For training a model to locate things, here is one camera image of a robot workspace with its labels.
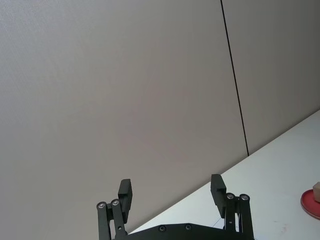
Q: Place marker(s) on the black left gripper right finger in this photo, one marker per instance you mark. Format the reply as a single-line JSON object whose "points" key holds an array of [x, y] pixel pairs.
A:
{"points": [[220, 200]]}

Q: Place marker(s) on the round red dish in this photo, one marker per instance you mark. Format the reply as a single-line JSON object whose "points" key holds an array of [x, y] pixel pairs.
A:
{"points": [[310, 203]]}

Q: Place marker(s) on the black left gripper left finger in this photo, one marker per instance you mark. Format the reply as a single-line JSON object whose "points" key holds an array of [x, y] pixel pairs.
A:
{"points": [[125, 200]]}

